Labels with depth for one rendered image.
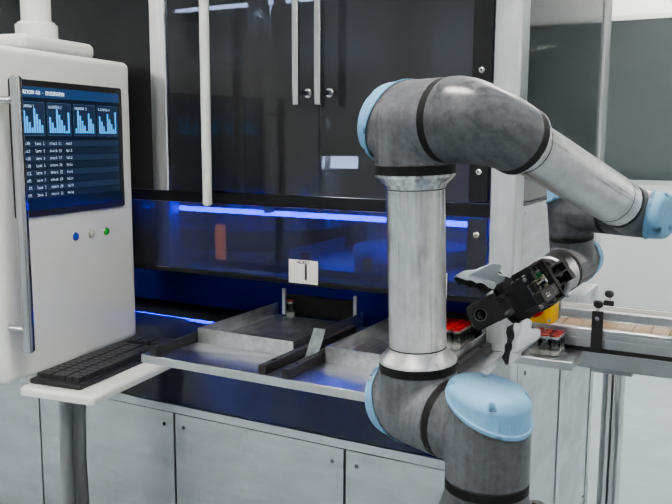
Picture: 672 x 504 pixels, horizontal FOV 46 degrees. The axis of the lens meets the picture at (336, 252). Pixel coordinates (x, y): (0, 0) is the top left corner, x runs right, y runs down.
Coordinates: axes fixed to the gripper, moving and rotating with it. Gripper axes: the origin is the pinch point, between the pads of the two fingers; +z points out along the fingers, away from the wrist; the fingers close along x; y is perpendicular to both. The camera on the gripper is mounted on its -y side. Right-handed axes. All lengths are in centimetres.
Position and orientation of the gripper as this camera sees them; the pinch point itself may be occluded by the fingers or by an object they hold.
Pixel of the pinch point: (476, 323)
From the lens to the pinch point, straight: 122.2
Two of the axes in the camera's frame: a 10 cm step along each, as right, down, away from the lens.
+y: 5.8, -4.4, -6.8
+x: 5.0, 8.6, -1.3
